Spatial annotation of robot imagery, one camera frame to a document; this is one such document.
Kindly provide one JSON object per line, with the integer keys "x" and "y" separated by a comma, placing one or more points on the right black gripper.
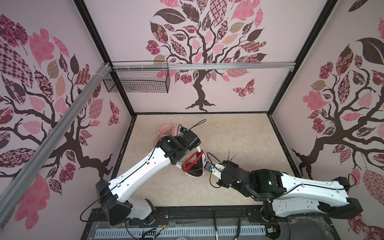
{"x": 228, "y": 163}

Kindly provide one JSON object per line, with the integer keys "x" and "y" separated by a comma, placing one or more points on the pink headphones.
{"x": 171, "y": 129}

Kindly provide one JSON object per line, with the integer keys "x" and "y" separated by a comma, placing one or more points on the white black headphones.
{"x": 193, "y": 167}

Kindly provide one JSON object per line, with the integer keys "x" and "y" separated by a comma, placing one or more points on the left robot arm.
{"x": 115, "y": 196}

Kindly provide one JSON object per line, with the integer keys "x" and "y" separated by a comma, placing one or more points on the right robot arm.
{"x": 283, "y": 195}

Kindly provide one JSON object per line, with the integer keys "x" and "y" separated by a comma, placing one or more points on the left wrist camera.
{"x": 182, "y": 131}

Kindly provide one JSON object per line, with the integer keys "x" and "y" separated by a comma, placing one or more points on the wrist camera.
{"x": 182, "y": 131}
{"x": 214, "y": 169}

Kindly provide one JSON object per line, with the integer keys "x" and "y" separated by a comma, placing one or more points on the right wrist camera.
{"x": 214, "y": 169}

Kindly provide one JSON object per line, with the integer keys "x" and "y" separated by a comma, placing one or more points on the black wire basket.
{"x": 138, "y": 77}

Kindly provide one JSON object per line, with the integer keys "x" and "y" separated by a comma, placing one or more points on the aluminium rail back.
{"x": 222, "y": 66}

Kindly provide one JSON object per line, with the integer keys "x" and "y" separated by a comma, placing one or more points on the aluminium rail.
{"x": 23, "y": 180}
{"x": 222, "y": 66}

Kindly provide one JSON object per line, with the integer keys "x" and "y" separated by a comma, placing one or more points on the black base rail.
{"x": 300, "y": 227}

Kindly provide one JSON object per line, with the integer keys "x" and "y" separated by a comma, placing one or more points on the white cable duct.
{"x": 223, "y": 231}

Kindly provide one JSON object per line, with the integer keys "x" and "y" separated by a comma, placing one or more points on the aluminium rail left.
{"x": 23, "y": 180}

